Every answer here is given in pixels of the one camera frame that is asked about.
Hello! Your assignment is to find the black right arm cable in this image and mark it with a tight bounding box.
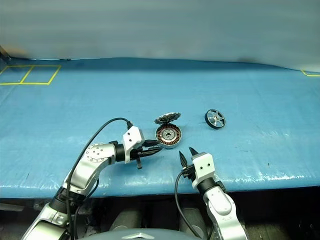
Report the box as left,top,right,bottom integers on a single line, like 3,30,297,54
174,167,203,240

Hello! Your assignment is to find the round silver hinged lid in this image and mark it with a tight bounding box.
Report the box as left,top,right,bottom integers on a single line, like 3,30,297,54
154,111,182,125

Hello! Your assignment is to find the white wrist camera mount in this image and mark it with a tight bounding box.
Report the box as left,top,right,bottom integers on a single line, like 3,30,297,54
191,152,215,188
122,126,146,165

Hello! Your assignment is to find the grey robot torso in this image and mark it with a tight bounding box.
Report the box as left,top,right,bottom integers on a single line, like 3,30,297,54
82,226,191,240

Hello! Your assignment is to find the dark rounded shape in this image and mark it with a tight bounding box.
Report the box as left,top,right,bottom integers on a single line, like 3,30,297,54
109,208,144,234
179,206,209,238

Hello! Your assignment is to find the blue table cover sheet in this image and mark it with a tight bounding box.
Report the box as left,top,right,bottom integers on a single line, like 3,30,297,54
0,57,320,200

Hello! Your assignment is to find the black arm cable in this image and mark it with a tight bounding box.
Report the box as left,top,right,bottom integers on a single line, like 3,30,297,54
65,117,133,240
174,167,203,240

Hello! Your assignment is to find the yellow tape double rectangle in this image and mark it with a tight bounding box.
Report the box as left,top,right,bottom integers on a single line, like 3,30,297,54
0,65,62,86

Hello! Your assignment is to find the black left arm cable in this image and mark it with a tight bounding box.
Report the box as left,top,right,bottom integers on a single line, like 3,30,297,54
65,117,133,240

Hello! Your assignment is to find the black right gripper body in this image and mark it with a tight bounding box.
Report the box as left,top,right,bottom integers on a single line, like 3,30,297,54
181,162,198,188

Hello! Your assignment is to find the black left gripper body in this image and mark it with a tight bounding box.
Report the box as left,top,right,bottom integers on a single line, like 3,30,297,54
129,141,151,171

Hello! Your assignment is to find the black silver spoked rotor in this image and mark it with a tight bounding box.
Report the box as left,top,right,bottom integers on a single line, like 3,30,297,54
205,108,227,131

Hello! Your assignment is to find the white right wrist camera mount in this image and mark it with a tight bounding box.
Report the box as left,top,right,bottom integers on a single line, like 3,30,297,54
191,152,215,188

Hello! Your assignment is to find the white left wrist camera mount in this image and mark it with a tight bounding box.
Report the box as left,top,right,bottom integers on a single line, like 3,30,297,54
122,126,146,165

